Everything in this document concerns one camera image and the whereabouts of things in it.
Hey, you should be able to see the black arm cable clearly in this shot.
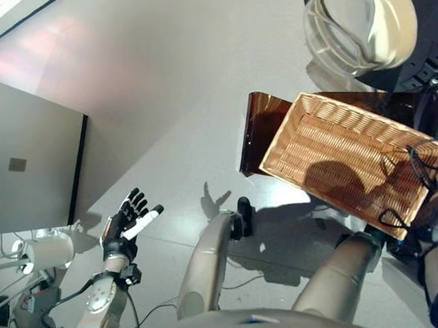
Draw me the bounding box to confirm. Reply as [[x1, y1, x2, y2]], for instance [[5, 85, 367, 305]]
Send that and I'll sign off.
[[39, 276, 141, 328], [373, 139, 438, 231]]

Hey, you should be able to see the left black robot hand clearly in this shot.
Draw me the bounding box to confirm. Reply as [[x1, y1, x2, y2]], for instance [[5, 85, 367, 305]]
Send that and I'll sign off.
[[98, 186, 167, 263]]

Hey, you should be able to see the silver robot torso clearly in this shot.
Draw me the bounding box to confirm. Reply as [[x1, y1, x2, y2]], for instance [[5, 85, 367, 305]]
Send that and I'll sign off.
[[137, 302, 378, 328]]

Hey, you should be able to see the right silver robot leg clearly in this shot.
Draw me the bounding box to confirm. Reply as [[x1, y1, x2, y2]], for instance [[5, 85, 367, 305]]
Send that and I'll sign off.
[[288, 230, 387, 328]]

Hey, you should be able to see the silver robot leg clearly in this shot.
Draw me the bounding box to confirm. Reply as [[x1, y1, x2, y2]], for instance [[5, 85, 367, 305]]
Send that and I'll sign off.
[[288, 230, 387, 328], [171, 195, 257, 322]]

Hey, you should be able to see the rectangular wicker basket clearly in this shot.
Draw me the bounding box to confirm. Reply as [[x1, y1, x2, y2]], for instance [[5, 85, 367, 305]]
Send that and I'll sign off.
[[255, 86, 438, 247]]

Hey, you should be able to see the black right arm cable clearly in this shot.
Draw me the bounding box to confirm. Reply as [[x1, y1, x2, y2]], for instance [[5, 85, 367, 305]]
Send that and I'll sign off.
[[373, 139, 438, 231]]

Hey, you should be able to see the round glass washing machine door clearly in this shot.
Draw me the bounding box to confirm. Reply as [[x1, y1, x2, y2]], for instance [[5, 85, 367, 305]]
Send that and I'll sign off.
[[300, 0, 438, 97]]

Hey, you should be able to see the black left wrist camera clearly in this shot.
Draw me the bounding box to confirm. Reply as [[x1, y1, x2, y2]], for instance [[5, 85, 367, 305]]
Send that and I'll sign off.
[[118, 263, 143, 286]]

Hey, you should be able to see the grey wall socket plate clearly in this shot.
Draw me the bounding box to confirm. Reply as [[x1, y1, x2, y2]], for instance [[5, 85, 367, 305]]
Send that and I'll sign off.
[[7, 157, 28, 173]]

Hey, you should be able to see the brown translucent acrylic stool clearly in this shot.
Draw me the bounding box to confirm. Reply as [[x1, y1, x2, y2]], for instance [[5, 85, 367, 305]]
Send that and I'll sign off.
[[235, 84, 428, 179]]

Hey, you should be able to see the white cylindrical device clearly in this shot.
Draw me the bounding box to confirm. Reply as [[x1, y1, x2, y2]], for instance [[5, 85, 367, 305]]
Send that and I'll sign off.
[[10, 234, 76, 276]]

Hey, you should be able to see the dark grey washing machine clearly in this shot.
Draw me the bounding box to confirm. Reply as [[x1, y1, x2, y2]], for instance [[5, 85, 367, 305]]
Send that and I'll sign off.
[[373, 63, 438, 259]]

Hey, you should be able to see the grey panel with black edge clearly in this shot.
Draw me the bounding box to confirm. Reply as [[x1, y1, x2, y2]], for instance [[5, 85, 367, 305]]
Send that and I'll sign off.
[[0, 70, 94, 235]]

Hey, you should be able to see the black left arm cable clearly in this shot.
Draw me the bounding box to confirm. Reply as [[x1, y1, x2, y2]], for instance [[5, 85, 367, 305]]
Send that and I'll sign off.
[[39, 276, 141, 328]]

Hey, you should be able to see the left silver robot leg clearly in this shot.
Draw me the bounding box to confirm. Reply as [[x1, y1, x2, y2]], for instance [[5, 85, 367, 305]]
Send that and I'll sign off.
[[171, 195, 257, 322]]

